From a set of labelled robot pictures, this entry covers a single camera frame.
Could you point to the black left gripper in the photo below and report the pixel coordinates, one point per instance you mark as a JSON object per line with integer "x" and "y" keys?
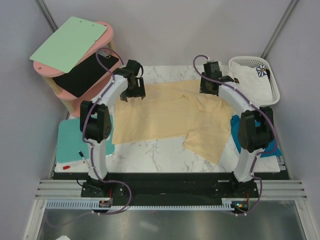
{"x": 140, "y": 91}

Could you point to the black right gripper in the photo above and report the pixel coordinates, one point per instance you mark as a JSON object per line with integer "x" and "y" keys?
{"x": 202, "y": 88}

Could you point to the yellow t shirt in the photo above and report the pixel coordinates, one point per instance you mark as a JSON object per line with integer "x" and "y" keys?
{"x": 176, "y": 109}

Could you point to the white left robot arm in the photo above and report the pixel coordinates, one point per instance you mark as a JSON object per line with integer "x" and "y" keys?
{"x": 95, "y": 121}

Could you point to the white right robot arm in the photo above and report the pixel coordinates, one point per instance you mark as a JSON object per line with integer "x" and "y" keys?
{"x": 256, "y": 127}

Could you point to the white plastic basket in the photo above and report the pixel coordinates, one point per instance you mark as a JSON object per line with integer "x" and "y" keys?
{"x": 253, "y": 61}

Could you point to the pink three tier shelf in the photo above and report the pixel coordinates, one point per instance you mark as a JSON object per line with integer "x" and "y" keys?
{"x": 48, "y": 73}

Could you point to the white t shirt with flower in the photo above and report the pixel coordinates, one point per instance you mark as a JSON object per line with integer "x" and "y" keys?
{"x": 253, "y": 82}

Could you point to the blue t shirt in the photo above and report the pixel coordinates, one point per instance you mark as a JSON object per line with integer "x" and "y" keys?
{"x": 268, "y": 151}

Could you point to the black clipboard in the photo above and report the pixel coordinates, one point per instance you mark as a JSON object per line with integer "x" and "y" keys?
{"x": 85, "y": 75}

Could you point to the green clipboard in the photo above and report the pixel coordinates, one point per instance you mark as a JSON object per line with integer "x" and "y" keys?
{"x": 68, "y": 44}

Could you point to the teal cutting board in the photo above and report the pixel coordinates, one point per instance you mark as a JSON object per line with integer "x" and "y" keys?
{"x": 69, "y": 142}

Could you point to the black marker pen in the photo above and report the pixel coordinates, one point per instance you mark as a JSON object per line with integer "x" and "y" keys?
{"x": 82, "y": 156}

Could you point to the red marker pen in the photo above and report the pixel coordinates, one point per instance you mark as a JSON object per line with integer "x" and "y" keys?
{"x": 66, "y": 167}

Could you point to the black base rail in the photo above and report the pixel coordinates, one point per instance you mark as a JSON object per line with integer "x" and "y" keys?
{"x": 161, "y": 188}

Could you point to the white cable duct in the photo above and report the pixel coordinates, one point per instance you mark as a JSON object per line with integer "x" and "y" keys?
{"x": 100, "y": 205}

